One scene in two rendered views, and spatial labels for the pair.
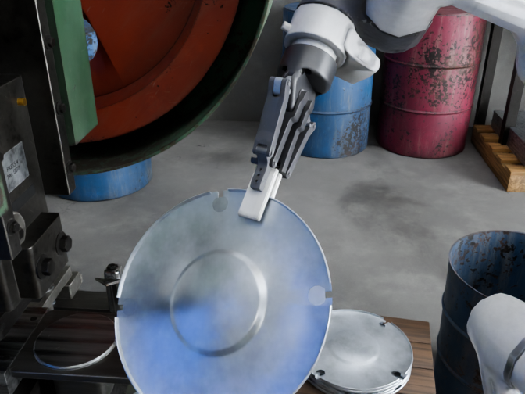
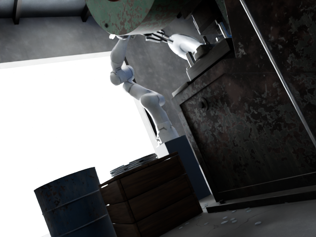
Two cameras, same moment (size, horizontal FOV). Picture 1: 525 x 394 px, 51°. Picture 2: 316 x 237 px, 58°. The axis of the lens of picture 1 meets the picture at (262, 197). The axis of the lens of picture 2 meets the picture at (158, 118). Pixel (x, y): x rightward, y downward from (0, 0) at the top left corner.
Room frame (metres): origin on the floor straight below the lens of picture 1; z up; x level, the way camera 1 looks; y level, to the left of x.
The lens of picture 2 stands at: (1.97, 1.19, 0.30)
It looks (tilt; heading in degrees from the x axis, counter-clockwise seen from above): 9 degrees up; 230
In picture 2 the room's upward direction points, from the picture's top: 23 degrees counter-clockwise
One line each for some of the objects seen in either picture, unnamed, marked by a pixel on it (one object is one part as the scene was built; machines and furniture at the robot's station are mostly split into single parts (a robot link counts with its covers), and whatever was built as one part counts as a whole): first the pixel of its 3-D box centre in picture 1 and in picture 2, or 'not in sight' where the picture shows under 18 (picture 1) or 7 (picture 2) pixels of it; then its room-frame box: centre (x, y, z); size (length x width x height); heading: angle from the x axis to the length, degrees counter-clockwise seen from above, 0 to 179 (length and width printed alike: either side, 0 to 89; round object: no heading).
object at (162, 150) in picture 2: not in sight; (182, 169); (0.60, -0.40, 0.23); 0.18 x 0.18 x 0.45; 75
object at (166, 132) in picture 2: not in sight; (164, 134); (0.59, -0.44, 0.52); 0.22 x 0.19 x 0.14; 75
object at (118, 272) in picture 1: (115, 286); (191, 59); (0.83, 0.27, 0.75); 0.03 x 0.03 x 0.10; 85
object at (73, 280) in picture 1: (46, 284); (207, 45); (0.83, 0.40, 0.76); 0.17 x 0.06 x 0.10; 175
